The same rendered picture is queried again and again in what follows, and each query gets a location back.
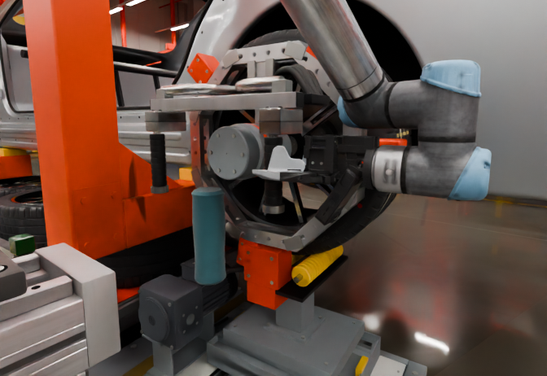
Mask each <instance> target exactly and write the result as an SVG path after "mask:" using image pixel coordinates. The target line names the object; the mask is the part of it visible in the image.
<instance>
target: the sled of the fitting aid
mask: <svg viewBox="0 0 547 376"><path fill-rule="evenodd" d="M380 343H381V336H378V335H376V334H371V333H369V332H366V331H365V333H364V334H363V335H362V337H361V339H360V341H359V342H358V344H357V346H356V347H355V349H354V350H353V352H352V354H351V356H350V357H349V358H348V361H347V362H346V364H345V366H344V367H343V369H342V370H341V372H340V374H339V376H370V375H371V373H372V371H373V369H374V367H375V365H376V363H377V361H378V359H379V356H380ZM207 363H209V364H211V365H213V366H215V367H217V368H218V369H221V370H223V371H225V372H226V373H228V374H231V375H233V376H304V375H302V374H298V373H296V372H295V371H293V370H290V369H288V368H286V367H284V366H281V365H279V364H277V363H275V362H272V361H270V360H268V359H265V358H264V357H262V356H259V355H256V354H255V353H253V352H250V351H248V350H246V349H244V348H241V347H239V346H237V345H235V344H233V343H230V342H228V341H226V340H224V339H223V330H222V331H221V332H220V333H218V334H217V335H216V336H214V337H213V338H212V339H210V340H209V341H208V342H207Z"/></svg>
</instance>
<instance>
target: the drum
mask: <svg viewBox="0 0 547 376"><path fill-rule="evenodd" d="M268 136H269V135H268V134H260V133H259V123H255V124H248V123H244V124H234V125H231V126H223V127H220V128H219V129H217V130H216V131H215V132H214V133H213V134H212V136H211V137H210V139H209V142H208V161H209V163H210V165H211V167H212V170H213V171H214V172H215V174H216V175H217V176H219V177H221V178H223V179H225V180H234V179H239V180H246V179H249V178H254V177H257V175H255V174H253V173H252V170H253V169H255V170H265V137H268ZM278 136H279V137H282V138H283V142H282V146H284V147H285V148H286V150H287V153H288V155H289V156H290V157H291V140H290V138H289V137H288V135H287V134H284V135H278Z"/></svg>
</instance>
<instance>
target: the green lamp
mask: <svg viewBox="0 0 547 376"><path fill-rule="evenodd" d="M9 244H10V251H11V253H12V254H14V255H16V256H22V255H24V254H28V253H30V252H34V251H35V250H36V243H35V237H34V236H33V235H31V234H20V235H16V236H12V237H9Z"/></svg>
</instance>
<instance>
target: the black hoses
mask: <svg viewBox="0 0 547 376"><path fill-rule="evenodd" d="M275 76H283V77H284V78H285V79H286V80H290V81H292V84H293V83H295V82H296V81H297V82H298V84H299V85H300V87H301V89H302V90H303V92H304V104H308V105H317V106H325V105H330V96H326V95H323V93H322V89H321V87H320V85H319V83H318V80H317V78H316V76H315V75H314V73H313V72H312V71H311V70H308V69H306V68H305V67H304V66H302V65H299V64H294V65H291V66H284V67H281V68H279V69H278V70H277V71H276V72H275V74H274V77H275Z"/></svg>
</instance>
